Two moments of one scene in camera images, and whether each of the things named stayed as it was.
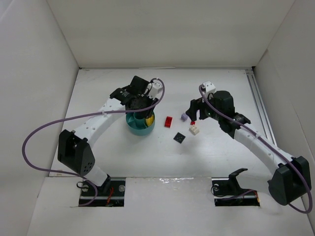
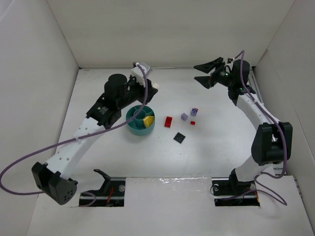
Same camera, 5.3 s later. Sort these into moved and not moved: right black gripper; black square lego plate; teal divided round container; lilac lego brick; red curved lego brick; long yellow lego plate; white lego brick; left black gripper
Moved: white lego brick; right black gripper; left black gripper
Not moved: teal divided round container; red curved lego brick; lilac lego brick; long yellow lego plate; black square lego plate
